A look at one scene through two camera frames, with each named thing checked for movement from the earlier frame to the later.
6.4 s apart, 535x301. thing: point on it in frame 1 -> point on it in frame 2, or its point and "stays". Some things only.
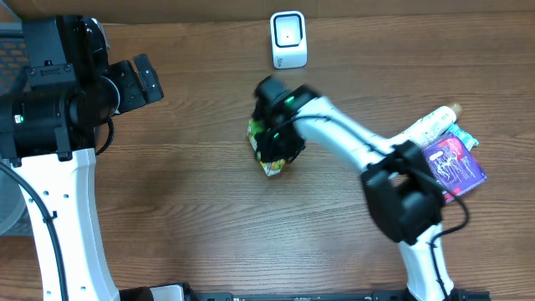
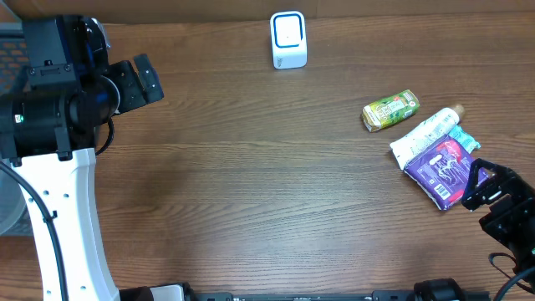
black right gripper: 267,150 -> 496,197
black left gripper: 148,78 stays
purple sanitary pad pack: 453,166 stays
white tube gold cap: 432,125 stays
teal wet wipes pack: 467,140 stays
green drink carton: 272,168 -> 379,114
